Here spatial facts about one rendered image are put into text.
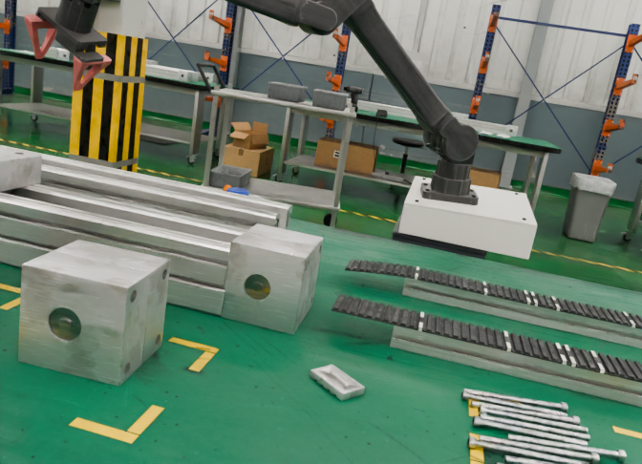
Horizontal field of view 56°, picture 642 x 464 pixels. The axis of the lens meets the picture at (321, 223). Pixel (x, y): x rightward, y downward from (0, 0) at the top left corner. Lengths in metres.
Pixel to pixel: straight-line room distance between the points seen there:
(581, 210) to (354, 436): 5.30
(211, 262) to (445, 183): 0.70
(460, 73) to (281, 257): 7.74
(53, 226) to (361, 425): 0.46
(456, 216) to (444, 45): 7.17
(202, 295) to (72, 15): 0.56
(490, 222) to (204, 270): 0.70
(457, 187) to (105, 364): 0.91
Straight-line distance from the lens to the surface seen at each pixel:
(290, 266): 0.68
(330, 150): 5.71
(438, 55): 8.37
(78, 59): 1.09
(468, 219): 1.26
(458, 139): 1.27
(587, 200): 5.76
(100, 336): 0.57
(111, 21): 4.18
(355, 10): 1.16
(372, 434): 0.56
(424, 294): 0.90
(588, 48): 8.51
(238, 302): 0.71
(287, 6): 1.12
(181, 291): 0.73
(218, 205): 0.90
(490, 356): 0.73
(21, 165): 0.89
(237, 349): 0.66
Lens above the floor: 1.08
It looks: 14 degrees down
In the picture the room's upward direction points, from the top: 9 degrees clockwise
